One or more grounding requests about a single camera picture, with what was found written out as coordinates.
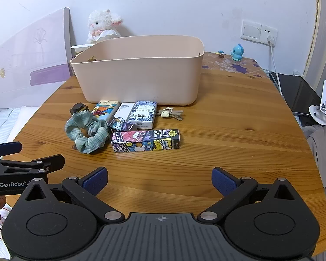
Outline white wall socket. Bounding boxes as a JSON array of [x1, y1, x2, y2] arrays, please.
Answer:
[[259, 24, 278, 45]]

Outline pink plastic storage bin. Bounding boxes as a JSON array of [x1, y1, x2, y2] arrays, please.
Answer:
[[70, 35, 205, 106]]

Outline puppy charm hair clip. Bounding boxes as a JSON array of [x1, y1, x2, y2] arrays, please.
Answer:
[[157, 107, 184, 121]]

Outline dark brown hair clip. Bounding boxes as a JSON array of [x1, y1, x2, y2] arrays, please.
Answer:
[[70, 102, 88, 115]]

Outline white plug and cable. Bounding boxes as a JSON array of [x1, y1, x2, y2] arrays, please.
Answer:
[[266, 35, 284, 95]]

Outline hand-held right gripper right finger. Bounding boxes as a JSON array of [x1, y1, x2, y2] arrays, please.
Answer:
[[197, 167, 297, 222]]

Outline white plush lamb toy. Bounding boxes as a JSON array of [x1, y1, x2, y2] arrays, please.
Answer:
[[86, 9, 124, 44]]

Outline blue cartoon figurine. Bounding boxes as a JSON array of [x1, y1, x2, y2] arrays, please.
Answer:
[[231, 43, 243, 61]]

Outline blue white patterned tissue pack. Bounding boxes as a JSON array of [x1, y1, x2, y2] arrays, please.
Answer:
[[126, 101, 158, 130]]

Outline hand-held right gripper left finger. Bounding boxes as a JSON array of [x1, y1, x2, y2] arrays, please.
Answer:
[[24, 167, 125, 221]]

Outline small dark cartoon box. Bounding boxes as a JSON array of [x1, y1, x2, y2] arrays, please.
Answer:
[[108, 117, 138, 133]]

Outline black laptop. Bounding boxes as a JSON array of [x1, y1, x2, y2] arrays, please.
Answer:
[[269, 71, 326, 116]]

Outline white slim box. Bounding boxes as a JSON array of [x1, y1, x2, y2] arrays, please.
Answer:
[[113, 102, 136, 122]]

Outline orange blue cartoon tissue pack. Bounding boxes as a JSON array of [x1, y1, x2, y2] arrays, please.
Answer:
[[91, 100, 121, 122]]

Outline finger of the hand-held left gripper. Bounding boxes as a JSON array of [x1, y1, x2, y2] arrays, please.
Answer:
[[0, 154, 65, 180], [0, 141, 23, 159]]

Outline white bedding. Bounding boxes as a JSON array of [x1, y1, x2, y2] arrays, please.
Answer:
[[0, 106, 40, 160]]

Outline long colourful cartoon box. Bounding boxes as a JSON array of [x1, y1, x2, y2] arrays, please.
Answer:
[[111, 129, 181, 153]]

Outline white wall switch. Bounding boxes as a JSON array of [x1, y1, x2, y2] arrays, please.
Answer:
[[240, 19, 262, 43]]

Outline white tissue paper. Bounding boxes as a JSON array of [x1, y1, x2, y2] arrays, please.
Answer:
[[70, 43, 94, 57]]

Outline green fabric scrunchie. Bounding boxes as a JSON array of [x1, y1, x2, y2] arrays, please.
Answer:
[[64, 110, 111, 154]]

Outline pink bed headboard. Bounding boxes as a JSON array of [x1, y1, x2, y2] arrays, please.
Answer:
[[0, 7, 74, 109]]

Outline grey cloth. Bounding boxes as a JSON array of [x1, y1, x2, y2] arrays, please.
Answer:
[[304, 123, 326, 204]]

